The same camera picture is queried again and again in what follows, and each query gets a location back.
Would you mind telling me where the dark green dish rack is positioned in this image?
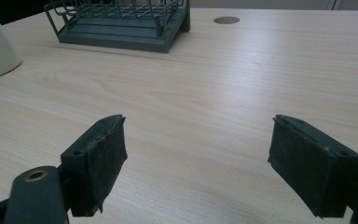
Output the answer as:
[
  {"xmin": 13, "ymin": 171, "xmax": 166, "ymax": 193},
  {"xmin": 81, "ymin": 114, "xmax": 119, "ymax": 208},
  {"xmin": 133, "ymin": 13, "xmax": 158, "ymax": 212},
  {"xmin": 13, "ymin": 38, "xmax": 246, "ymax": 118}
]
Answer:
[{"xmin": 44, "ymin": 0, "xmax": 192, "ymax": 54}]

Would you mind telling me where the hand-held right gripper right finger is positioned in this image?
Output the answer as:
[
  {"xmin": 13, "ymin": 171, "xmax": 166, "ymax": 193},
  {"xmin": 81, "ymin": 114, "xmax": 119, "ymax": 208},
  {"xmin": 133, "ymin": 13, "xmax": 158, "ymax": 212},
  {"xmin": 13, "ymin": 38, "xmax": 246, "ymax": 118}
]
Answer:
[{"xmin": 267, "ymin": 114, "xmax": 358, "ymax": 218}]

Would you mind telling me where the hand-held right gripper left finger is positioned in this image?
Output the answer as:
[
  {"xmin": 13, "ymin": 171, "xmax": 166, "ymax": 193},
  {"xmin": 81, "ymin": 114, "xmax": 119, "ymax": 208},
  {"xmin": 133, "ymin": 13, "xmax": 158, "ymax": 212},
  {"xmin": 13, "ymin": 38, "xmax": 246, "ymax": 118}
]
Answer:
[{"xmin": 60, "ymin": 114, "xmax": 129, "ymax": 217}]

